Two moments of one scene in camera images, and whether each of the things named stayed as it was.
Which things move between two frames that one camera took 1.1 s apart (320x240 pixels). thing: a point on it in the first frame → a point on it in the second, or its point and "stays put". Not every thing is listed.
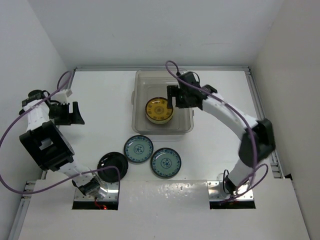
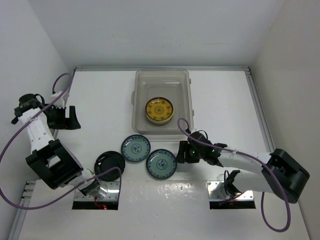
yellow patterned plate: [156, 109] stays put
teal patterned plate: [138, 148] stays put
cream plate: [159, 121] stays put
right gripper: [174, 91] → [183, 147]
